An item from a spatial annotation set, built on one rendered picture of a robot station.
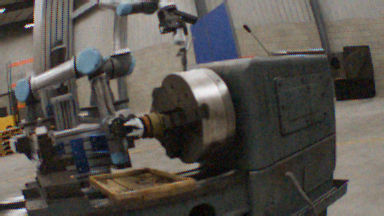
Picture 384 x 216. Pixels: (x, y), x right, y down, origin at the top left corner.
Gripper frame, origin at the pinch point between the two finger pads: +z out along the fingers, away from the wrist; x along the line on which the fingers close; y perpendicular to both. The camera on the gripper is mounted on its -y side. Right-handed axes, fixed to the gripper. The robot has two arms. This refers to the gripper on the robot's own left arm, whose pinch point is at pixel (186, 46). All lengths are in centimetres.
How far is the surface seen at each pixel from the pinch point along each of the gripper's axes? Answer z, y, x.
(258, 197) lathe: 65, -5, 8
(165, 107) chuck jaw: 21.7, 15.7, 0.2
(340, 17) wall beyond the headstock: -290, -866, -461
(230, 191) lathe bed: 58, 5, 5
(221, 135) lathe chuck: 37.2, 5.4, 11.6
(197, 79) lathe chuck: 18.2, 8.3, 13.2
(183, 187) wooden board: 51, 24, 10
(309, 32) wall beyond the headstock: -296, -814, -613
